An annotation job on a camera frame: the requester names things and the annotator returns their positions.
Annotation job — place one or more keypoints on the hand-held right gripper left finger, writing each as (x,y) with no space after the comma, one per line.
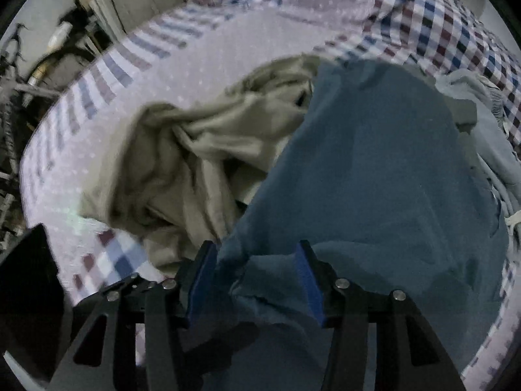
(201,281)

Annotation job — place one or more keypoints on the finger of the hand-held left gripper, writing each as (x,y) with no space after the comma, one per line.
(136,281)

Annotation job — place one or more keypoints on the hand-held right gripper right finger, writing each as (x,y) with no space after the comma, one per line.
(309,285)

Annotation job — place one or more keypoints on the teal blue shirt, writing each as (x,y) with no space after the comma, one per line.
(366,171)

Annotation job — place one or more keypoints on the beige garment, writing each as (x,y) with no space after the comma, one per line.
(195,146)

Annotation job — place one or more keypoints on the light blue pants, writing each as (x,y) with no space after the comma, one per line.
(492,150)

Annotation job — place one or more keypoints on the grey garment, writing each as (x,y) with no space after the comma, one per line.
(464,114)

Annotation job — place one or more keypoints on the black bicycle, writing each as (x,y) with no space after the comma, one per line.
(75,18)

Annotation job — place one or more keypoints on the checked patchwork quilt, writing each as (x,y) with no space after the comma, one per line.
(427,12)

